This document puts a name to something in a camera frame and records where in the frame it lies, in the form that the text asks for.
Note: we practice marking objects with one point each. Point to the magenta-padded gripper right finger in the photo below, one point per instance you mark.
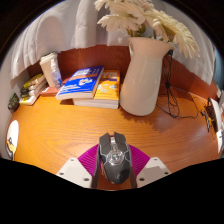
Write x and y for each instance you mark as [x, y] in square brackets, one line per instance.
[139, 161]

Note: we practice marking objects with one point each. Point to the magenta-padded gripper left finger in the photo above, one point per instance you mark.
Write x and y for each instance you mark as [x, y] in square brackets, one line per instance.
[87, 161]

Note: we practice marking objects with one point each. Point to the black and grey computer mouse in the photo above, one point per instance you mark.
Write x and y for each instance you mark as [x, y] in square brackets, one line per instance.
[115, 158]

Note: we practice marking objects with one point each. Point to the white yellow black mouse pad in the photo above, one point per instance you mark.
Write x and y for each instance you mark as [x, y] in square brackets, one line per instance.
[12, 138]

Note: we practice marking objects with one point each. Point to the orange book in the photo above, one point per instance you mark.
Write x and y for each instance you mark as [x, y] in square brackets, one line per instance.
[108, 90]

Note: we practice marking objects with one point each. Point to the thin red book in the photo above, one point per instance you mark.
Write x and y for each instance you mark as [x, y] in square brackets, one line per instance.
[50, 91]

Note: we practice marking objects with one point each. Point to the white ceramic vase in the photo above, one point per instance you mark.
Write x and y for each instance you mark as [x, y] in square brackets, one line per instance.
[143, 80]

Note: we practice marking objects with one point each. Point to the yellow and white book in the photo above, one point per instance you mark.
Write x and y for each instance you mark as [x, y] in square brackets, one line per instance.
[30, 99]

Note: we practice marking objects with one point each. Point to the white flat device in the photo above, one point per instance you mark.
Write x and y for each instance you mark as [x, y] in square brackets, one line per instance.
[218, 120]

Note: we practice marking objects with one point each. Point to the clear spray bottle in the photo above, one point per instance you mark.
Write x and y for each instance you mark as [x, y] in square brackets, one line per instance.
[56, 76]

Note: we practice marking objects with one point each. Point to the beige lidded tumbler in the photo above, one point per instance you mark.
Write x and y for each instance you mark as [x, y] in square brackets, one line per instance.
[46, 68]

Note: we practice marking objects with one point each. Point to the white curtain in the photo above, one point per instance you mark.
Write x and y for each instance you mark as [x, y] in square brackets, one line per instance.
[56, 26]

